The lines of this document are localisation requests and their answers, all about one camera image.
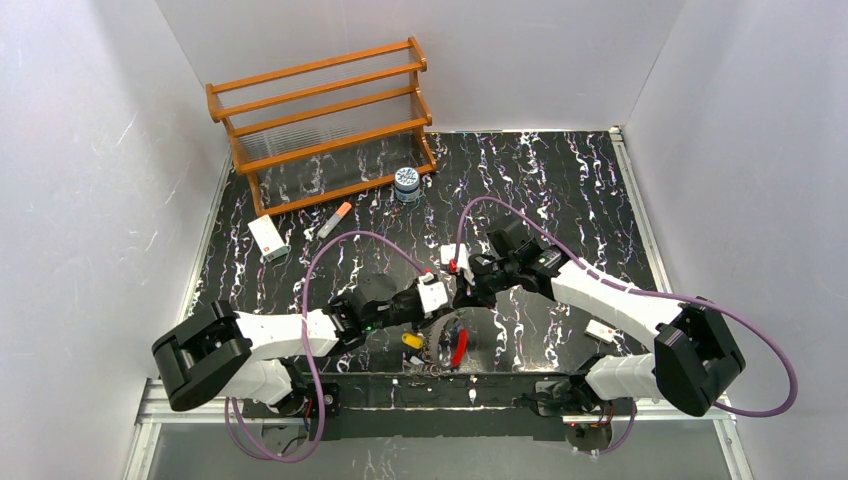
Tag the white card box left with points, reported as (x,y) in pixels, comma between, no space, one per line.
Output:
(268,239)

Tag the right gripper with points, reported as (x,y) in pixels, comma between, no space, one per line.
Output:
(481,273)

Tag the orange capped marker pen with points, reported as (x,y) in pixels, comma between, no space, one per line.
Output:
(334,220)

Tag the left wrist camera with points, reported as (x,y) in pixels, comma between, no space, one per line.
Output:
(432,292)

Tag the white card box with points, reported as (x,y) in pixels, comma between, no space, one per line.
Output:
(268,239)
(600,331)

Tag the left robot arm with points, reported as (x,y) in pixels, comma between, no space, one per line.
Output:
(224,352)

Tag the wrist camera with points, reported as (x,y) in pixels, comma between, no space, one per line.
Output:
(432,292)
(454,259)

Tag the aluminium frame rail front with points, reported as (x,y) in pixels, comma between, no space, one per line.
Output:
(384,392)

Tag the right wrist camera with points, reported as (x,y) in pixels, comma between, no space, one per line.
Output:
(454,259)

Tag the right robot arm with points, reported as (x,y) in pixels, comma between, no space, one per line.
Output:
(691,357)

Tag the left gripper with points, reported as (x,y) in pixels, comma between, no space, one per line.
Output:
(416,299)

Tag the small blue patterned tin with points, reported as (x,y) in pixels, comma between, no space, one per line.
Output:
(407,184)

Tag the red handled keyring with keys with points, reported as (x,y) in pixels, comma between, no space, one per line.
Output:
(443,350)

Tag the orange wooden shelf rack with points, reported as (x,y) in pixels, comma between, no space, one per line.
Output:
(307,111)

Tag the white card box right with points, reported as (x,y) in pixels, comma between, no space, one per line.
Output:
(600,331)

